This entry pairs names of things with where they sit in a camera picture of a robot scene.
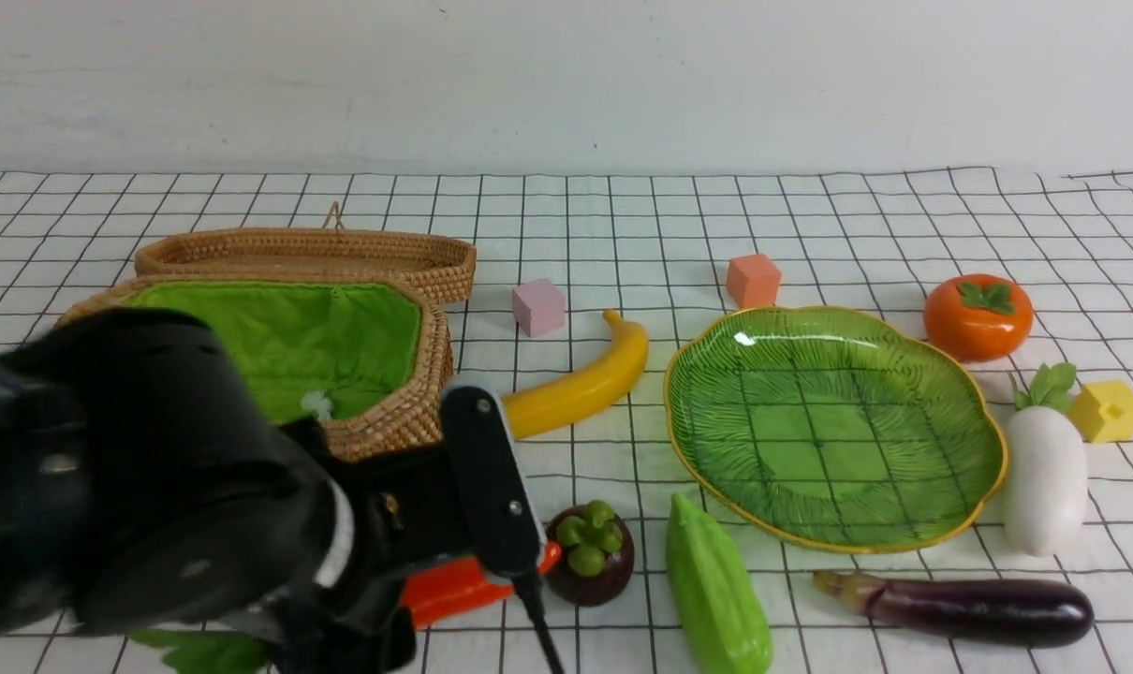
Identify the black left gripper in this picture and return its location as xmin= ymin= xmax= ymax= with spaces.
xmin=276 ymin=417 xmax=472 ymax=673

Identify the orange toy carrot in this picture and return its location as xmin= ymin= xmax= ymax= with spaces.
xmin=128 ymin=558 xmax=514 ymax=673

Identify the yellow toy banana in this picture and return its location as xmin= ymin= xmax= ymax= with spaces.
xmin=504 ymin=308 xmax=651 ymax=440

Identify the dark purple toy mangosteen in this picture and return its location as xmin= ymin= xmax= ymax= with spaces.
xmin=546 ymin=500 xmax=634 ymax=608

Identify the green toy bitter gourd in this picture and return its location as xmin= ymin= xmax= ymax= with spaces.
xmin=665 ymin=493 xmax=773 ymax=673

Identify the orange toy persimmon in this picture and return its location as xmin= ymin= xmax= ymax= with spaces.
xmin=923 ymin=273 xmax=1036 ymax=362

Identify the purple toy eggplant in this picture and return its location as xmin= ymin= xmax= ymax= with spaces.
xmin=812 ymin=570 xmax=1094 ymax=648

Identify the white toy radish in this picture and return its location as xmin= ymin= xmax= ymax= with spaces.
xmin=1003 ymin=361 xmax=1089 ymax=556

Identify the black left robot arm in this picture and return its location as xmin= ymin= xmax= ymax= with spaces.
xmin=0 ymin=310 xmax=474 ymax=673

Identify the woven rattan basket green lining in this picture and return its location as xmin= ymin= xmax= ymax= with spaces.
xmin=56 ymin=274 xmax=455 ymax=463

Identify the pink foam cube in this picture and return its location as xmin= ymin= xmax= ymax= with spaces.
xmin=511 ymin=278 xmax=567 ymax=338

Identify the woven rattan basket lid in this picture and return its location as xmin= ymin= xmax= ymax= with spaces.
xmin=134 ymin=203 xmax=477 ymax=304

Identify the orange foam cube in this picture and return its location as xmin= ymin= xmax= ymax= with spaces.
xmin=725 ymin=253 xmax=782 ymax=310

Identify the green leaf-shaped glass plate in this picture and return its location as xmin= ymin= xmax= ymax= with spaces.
xmin=662 ymin=306 xmax=1010 ymax=554

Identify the white grid tablecloth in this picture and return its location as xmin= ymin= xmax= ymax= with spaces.
xmin=0 ymin=168 xmax=1133 ymax=673

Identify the yellow foam cube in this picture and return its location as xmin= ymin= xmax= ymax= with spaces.
xmin=1067 ymin=379 xmax=1133 ymax=444

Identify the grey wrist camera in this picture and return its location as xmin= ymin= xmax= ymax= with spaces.
xmin=438 ymin=374 xmax=546 ymax=583

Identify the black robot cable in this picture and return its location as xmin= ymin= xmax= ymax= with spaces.
xmin=513 ymin=571 xmax=567 ymax=674

